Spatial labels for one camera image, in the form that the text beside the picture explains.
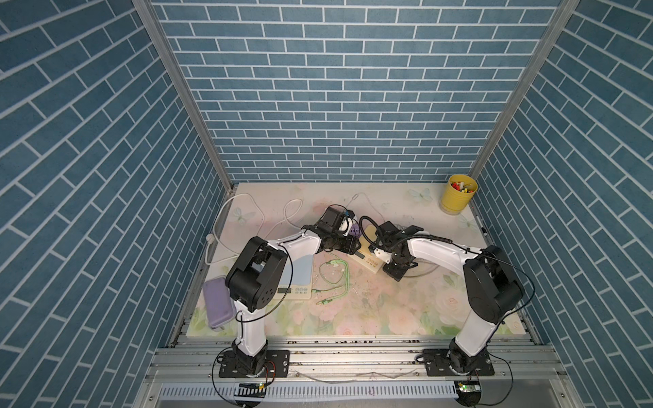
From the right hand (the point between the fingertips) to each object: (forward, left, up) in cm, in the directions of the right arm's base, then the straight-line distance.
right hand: (398, 271), depth 91 cm
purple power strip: (+6, +17, +15) cm, 23 cm away
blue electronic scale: (-7, +34, +2) cm, 35 cm away
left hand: (+7, +14, +4) cm, 16 cm away
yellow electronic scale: (+4, +11, +1) cm, 12 cm away
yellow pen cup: (+29, -23, +12) cm, 39 cm away
